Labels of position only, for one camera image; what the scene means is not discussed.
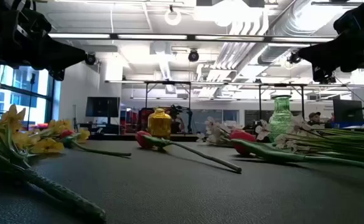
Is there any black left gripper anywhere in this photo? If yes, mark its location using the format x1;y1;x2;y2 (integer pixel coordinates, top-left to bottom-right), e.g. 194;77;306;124
1;33;88;71

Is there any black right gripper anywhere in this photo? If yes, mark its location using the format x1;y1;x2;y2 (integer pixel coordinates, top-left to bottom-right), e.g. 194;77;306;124
297;34;364;73

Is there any white flower bunch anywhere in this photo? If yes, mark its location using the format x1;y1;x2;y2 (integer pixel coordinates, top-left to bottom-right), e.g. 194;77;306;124
255;114;364;166
196;116;245;147

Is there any green glass vase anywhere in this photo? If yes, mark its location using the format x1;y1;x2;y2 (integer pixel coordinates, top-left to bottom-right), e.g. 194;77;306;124
268;95;294;142

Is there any yellow glass vase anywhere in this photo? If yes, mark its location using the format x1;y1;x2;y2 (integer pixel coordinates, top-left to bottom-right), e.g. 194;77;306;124
147;108;172;139

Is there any black pole stand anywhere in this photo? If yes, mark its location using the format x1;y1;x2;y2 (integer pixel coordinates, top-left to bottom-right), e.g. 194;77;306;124
27;73;37;131

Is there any black monitor on stand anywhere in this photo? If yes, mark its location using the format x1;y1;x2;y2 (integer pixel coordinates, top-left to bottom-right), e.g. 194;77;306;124
85;96;121;125
333;99;363;123

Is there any person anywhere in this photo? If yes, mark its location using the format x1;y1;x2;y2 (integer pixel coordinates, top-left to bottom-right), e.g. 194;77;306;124
307;111;334;129

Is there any thin black tripod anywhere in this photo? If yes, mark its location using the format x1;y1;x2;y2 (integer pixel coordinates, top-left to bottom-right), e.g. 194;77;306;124
72;104;79;133

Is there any red storage rack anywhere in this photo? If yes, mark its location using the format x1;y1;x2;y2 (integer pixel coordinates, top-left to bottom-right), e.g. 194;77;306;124
121;107;154;135

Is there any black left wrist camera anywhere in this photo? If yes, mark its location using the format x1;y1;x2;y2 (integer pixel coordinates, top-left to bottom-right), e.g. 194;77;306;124
1;6;52;35

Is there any black metal rig frame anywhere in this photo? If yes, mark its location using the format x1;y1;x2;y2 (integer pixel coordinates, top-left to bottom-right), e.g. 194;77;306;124
105;80;364;131

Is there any black table edge rail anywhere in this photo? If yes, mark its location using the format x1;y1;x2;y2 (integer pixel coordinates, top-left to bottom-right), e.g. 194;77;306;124
90;133;201;142

